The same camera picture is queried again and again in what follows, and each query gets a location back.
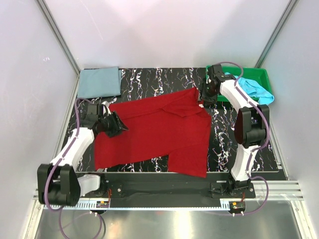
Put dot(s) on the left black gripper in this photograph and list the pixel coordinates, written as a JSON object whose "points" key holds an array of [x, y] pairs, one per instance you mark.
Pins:
{"points": [[117, 126]]}

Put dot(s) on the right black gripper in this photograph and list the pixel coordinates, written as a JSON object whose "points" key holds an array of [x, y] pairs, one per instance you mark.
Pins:
{"points": [[210, 101]]}

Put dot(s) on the red t shirt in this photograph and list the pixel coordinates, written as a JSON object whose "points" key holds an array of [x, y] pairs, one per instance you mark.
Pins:
{"points": [[172, 124]]}

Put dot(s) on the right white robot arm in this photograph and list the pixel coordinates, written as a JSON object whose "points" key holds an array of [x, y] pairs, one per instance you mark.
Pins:
{"points": [[251, 128]]}

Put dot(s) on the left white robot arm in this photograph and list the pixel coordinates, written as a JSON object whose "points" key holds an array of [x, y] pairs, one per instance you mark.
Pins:
{"points": [[57, 182]]}

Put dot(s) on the folded grey-blue t shirt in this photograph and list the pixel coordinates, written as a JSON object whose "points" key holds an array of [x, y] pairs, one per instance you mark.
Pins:
{"points": [[102, 82]]}

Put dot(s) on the green plastic bin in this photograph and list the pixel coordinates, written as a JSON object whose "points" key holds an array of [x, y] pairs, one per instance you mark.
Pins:
{"points": [[258, 74]]}

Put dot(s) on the crumpled cyan t shirt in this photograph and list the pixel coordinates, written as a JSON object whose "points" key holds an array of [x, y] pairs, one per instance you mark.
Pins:
{"points": [[255, 90]]}

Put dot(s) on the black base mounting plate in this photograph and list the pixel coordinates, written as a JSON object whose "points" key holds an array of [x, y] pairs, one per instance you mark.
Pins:
{"points": [[164, 190]]}

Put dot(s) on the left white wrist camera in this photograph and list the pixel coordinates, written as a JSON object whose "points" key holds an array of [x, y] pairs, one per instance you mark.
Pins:
{"points": [[106, 110]]}

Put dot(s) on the aluminium rail frame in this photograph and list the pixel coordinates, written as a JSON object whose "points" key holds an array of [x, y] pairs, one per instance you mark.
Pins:
{"points": [[272, 191]]}

